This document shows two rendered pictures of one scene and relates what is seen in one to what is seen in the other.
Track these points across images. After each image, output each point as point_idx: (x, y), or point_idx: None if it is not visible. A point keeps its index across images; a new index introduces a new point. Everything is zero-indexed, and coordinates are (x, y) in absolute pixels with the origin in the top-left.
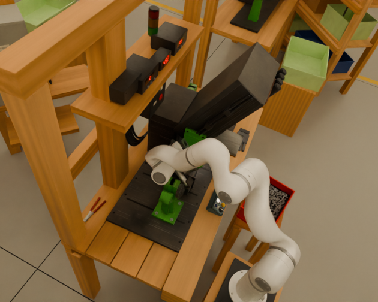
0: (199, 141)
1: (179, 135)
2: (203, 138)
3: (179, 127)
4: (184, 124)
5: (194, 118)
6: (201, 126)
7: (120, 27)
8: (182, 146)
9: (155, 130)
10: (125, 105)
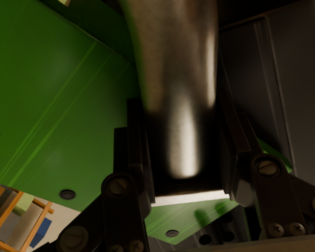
0: (152, 214)
1: (238, 33)
2: (161, 234)
3: (303, 85)
4: (306, 142)
5: None
6: (239, 232)
7: None
8: (179, 169)
9: None
10: None
